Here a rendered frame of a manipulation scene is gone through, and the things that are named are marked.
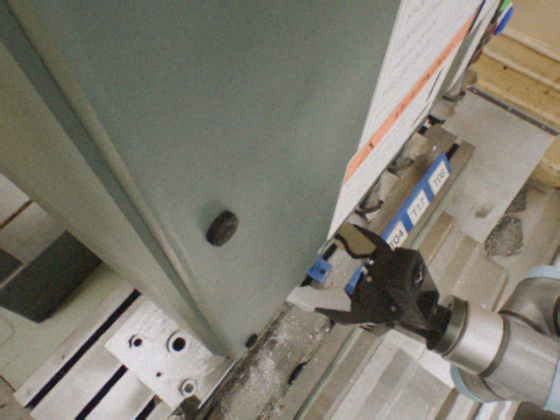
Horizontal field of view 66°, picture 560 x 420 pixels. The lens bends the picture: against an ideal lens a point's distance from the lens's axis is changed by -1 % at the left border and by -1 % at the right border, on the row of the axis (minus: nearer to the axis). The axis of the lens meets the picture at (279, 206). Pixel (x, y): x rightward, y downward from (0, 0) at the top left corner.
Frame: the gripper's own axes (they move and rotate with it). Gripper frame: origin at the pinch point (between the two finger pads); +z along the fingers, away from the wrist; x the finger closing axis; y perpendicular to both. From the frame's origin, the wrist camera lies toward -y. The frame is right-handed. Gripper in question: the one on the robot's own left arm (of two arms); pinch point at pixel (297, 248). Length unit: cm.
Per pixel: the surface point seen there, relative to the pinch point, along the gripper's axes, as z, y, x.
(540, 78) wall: -36, 39, 91
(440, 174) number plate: -21, 47, 53
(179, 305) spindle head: 0.5, -30.9, -16.0
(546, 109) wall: -43, 49, 91
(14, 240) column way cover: 61, 44, -11
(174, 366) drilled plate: 15.0, 43.3, -17.5
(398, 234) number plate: -16, 47, 32
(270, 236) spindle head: -1.5, -31.5, -11.9
